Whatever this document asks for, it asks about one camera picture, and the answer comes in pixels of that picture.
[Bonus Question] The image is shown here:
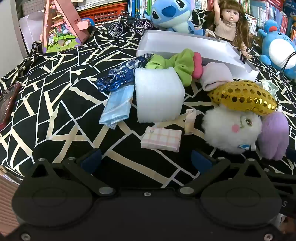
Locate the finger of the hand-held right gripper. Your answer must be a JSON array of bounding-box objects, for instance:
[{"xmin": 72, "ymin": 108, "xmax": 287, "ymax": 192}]
[{"xmin": 265, "ymin": 170, "xmax": 296, "ymax": 185}]

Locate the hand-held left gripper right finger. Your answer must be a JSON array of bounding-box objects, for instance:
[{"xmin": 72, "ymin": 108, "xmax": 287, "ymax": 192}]
[{"xmin": 178, "ymin": 149, "xmax": 270, "ymax": 197}]

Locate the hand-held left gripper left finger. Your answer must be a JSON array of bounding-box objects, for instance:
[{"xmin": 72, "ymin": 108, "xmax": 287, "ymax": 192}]
[{"xmin": 30, "ymin": 149, "xmax": 116, "ymax": 197}]

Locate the white fluffy plush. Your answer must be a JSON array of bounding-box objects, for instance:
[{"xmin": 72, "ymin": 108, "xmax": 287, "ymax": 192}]
[{"xmin": 201, "ymin": 104, "xmax": 263, "ymax": 154}]

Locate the purple plush pillow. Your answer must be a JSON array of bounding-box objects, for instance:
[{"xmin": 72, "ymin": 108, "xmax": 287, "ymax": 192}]
[{"xmin": 257, "ymin": 111, "xmax": 290, "ymax": 161}]

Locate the blue face mask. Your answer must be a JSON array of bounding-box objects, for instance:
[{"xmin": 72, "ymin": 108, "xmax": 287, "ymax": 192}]
[{"xmin": 99, "ymin": 85, "xmax": 134, "ymax": 129}]

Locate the gold sequin pillow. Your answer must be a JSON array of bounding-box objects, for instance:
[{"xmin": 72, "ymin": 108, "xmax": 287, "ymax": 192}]
[{"xmin": 207, "ymin": 80, "xmax": 278, "ymax": 116}]

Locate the light pink towel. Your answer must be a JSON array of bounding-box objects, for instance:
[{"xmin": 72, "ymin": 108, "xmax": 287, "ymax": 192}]
[{"xmin": 200, "ymin": 62, "xmax": 234, "ymax": 92}]

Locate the blue brocade pouch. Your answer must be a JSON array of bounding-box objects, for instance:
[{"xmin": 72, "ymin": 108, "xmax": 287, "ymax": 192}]
[{"xmin": 96, "ymin": 53, "xmax": 154, "ymax": 93}]

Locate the pink scrunchie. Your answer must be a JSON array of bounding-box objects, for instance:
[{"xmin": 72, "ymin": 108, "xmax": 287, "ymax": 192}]
[{"xmin": 191, "ymin": 52, "xmax": 204, "ymax": 79}]

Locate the green scrunchie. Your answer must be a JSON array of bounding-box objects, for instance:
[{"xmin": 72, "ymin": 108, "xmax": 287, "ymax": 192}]
[{"xmin": 145, "ymin": 49, "xmax": 196, "ymax": 87}]

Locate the white cardboard box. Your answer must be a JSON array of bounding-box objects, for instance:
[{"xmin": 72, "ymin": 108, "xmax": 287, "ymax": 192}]
[{"xmin": 136, "ymin": 30, "xmax": 259, "ymax": 82}]

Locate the pink plaid tissue pack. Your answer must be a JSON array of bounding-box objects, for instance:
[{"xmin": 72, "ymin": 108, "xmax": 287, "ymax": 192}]
[{"xmin": 141, "ymin": 127, "xmax": 183, "ymax": 153}]

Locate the white foam block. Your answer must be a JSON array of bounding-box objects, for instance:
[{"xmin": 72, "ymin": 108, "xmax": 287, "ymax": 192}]
[{"xmin": 135, "ymin": 67, "xmax": 185, "ymax": 123}]

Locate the black patterned blanket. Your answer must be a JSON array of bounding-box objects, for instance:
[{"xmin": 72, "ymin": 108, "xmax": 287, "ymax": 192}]
[{"xmin": 0, "ymin": 9, "xmax": 296, "ymax": 186}]

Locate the dark red phone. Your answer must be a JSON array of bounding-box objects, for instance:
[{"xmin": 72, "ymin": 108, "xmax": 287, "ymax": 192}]
[{"xmin": 0, "ymin": 82, "xmax": 22, "ymax": 131}]

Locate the round blue mouse plush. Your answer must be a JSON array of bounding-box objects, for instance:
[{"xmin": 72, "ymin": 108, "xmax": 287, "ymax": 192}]
[{"xmin": 258, "ymin": 20, "xmax": 296, "ymax": 80}]

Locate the brown-haired baby doll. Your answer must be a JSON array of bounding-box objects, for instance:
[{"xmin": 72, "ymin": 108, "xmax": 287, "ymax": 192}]
[{"xmin": 207, "ymin": 0, "xmax": 253, "ymax": 58}]

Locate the miniature bicycle model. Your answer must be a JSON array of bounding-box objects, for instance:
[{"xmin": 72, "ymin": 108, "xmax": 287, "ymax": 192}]
[{"xmin": 107, "ymin": 11, "xmax": 153, "ymax": 37}]

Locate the pink triangular dollhouse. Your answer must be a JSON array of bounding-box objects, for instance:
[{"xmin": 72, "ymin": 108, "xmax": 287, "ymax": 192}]
[{"xmin": 42, "ymin": 0, "xmax": 90, "ymax": 54}]

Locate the red plastic basket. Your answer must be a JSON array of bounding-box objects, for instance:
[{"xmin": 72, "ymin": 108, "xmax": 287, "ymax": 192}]
[{"xmin": 79, "ymin": 3, "xmax": 129, "ymax": 26}]

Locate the white paper bag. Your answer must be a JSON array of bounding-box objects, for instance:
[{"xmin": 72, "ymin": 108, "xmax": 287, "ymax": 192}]
[{"xmin": 18, "ymin": 10, "xmax": 45, "ymax": 47}]

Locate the blue alien plush toy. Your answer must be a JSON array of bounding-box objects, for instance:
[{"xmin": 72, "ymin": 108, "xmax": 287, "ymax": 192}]
[{"xmin": 143, "ymin": 0, "xmax": 206, "ymax": 35}]

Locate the stack of lying books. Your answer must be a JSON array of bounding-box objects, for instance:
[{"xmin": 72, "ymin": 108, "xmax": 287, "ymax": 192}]
[{"xmin": 75, "ymin": 0, "xmax": 127, "ymax": 11}]

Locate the row of upright books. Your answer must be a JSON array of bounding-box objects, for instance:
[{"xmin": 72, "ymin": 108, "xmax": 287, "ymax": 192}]
[{"xmin": 127, "ymin": 0, "xmax": 296, "ymax": 44}]

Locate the black cable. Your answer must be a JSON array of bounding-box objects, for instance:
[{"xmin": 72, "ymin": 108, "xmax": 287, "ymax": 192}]
[{"xmin": 279, "ymin": 51, "xmax": 296, "ymax": 80}]

